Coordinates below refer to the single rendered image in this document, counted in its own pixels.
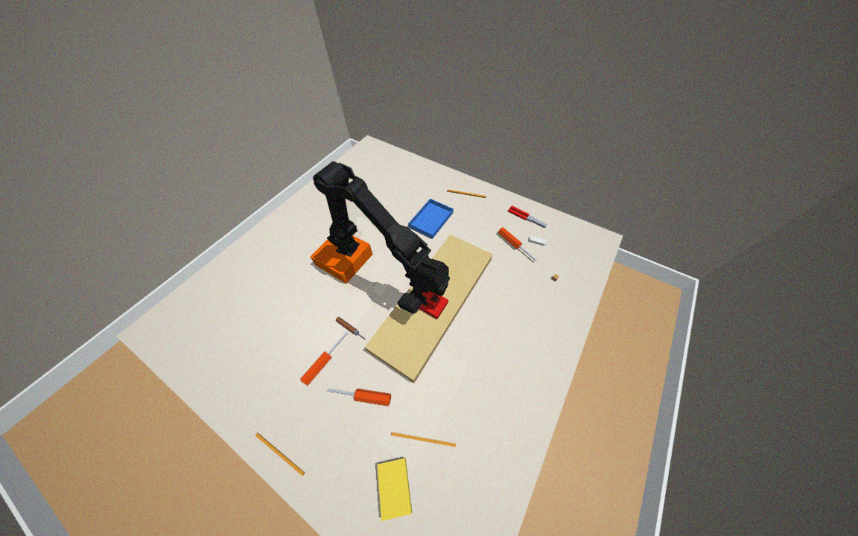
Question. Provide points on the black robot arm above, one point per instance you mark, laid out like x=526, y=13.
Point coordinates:
x=333, y=182

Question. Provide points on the blue shallow tray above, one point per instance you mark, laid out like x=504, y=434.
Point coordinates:
x=431, y=218

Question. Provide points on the brown-handled awl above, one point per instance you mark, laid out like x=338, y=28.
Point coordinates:
x=348, y=326

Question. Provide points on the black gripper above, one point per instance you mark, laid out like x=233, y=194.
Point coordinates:
x=412, y=302

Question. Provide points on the orange-handled awl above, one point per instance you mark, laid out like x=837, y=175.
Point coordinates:
x=512, y=240
x=318, y=365
x=368, y=396

